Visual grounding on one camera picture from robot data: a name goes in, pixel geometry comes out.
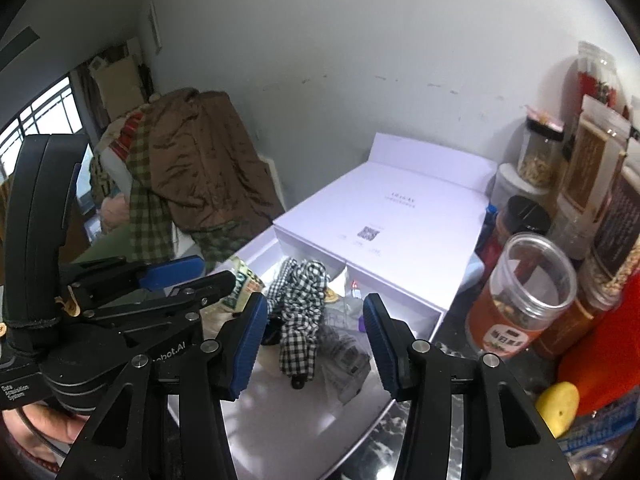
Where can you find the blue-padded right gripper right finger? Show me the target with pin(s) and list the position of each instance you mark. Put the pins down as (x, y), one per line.
(503, 437)

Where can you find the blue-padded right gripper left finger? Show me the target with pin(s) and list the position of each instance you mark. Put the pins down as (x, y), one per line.
(124, 438)

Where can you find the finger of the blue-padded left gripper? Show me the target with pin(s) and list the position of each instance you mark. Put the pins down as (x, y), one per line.
(189, 297)
(108, 273)

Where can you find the green patterned packet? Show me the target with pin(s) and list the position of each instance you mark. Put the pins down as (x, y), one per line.
(246, 283)

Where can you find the black white checkered cloth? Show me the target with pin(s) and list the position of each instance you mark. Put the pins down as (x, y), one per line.
(295, 301)

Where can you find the clear zip bag with snacks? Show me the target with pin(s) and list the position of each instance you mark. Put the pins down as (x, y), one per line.
(344, 357)

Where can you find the green sofa cushion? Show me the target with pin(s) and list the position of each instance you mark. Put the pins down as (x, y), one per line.
(116, 243)

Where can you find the yellow lemon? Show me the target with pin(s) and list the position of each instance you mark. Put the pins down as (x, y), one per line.
(557, 406)

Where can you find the green plaid cloth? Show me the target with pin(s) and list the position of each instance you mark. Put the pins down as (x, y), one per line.
(151, 227)

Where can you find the pile of clothes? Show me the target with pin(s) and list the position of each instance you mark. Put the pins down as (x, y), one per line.
(110, 178)

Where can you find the red canister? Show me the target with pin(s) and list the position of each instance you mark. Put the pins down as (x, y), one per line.
(604, 365)

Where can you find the clear jar orange label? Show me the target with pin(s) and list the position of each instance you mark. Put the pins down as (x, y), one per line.
(532, 284)

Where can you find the white open gift box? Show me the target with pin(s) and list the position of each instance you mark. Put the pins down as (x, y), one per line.
(404, 225)

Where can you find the tall jar grain contents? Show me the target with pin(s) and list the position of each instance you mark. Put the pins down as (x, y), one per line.
(614, 252)

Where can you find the tall jar brown contents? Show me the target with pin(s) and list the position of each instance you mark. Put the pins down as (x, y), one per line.
(601, 140)

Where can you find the small jar pink lid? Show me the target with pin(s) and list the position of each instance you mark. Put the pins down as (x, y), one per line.
(541, 148)

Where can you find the tall jar red contents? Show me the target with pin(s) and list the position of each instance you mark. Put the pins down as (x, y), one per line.
(597, 75)

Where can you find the wall switch plate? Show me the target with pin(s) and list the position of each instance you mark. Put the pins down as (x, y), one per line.
(154, 28)

